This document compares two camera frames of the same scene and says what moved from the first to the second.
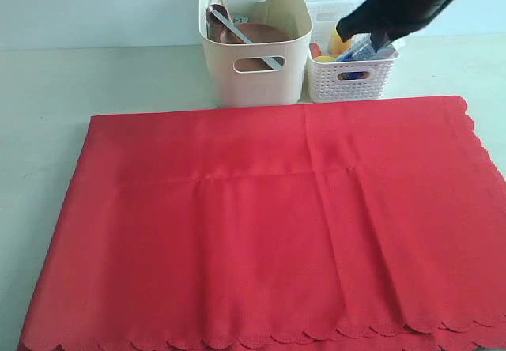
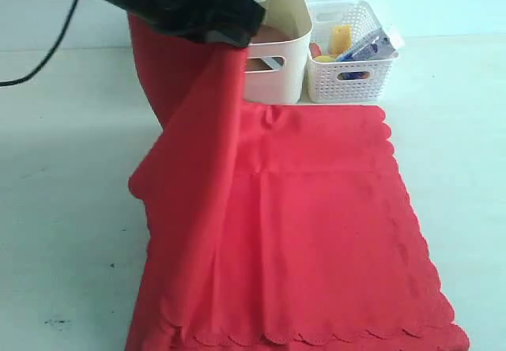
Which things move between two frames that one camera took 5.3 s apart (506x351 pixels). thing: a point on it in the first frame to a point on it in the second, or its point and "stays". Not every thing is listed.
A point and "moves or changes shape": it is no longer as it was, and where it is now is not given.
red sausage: x=315 y=49 stays
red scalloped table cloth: x=375 y=226 moves or changes shape
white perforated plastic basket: x=344 y=81 stays
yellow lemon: x=325 y=58 stays
